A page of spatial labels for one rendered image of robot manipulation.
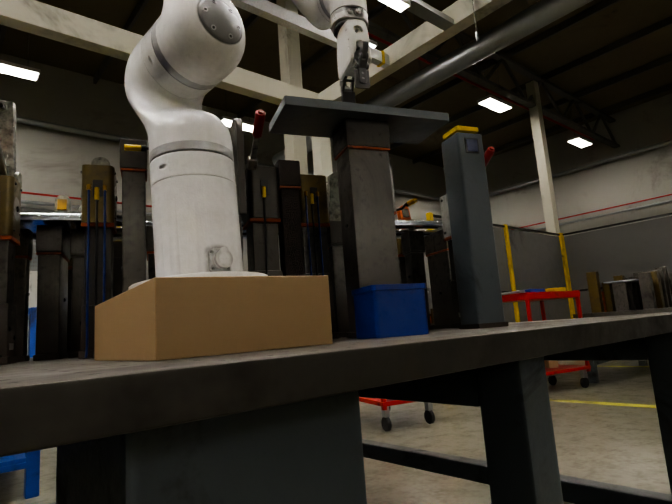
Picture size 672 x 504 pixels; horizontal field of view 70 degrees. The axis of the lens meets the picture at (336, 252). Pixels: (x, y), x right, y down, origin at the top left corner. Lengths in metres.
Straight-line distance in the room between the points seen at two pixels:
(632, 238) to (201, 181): 7.84
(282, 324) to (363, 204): 0.42
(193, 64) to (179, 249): 0.26
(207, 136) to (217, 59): 0.11
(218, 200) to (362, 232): 0.37
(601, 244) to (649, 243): 0.64
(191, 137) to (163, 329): 0.28
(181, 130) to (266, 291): 0.25
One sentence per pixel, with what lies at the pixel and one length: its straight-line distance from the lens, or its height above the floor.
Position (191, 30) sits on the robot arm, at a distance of 0.74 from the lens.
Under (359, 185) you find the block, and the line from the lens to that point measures 0.99.
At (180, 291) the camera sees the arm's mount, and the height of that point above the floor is 0.77.
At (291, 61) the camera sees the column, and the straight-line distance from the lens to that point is 9.95.
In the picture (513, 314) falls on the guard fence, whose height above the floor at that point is 0.75.
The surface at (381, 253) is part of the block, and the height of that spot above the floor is 0.86.
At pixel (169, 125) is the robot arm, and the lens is 0.72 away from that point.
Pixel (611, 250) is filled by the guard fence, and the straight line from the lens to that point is 8.37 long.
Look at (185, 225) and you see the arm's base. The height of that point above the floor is 0.87.
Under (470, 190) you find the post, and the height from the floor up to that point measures 1.00.
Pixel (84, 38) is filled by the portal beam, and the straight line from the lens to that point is 4.95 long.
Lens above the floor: 0.72
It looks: 9 degrees up
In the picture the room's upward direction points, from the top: 4 degrees counter-clockwise
